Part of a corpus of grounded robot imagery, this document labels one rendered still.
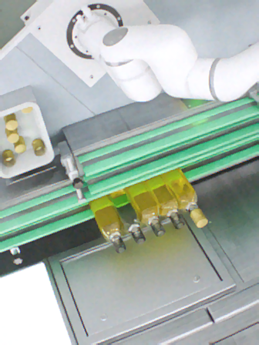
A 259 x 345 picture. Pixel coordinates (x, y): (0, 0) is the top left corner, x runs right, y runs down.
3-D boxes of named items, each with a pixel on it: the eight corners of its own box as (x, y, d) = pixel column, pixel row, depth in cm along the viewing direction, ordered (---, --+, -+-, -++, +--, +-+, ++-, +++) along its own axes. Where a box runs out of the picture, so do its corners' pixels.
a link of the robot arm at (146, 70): (112, 83, 115) (140, 115, 104) (85, 43, 106) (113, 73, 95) (145, 60, 115) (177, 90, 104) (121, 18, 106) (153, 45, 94)
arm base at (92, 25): (55, 21, 116) (75, 45, 105) (95, -9, 115) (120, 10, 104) (88, 62, 127) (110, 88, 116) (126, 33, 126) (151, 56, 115)
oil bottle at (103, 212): (85, 196, 151) (107, 246, 136) (81, 184, 147) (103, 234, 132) (102, 189, 152) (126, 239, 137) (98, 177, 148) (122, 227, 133)
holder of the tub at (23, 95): (2, 173, 150) (6, 189, 145) (-27, 105, 131) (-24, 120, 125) (52, 155, 153) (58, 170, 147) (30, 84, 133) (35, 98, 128)
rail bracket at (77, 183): (69, 185, 145) (82, 214, 136) (56, 143, 133) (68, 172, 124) (79, 182, 145) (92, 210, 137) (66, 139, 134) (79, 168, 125)
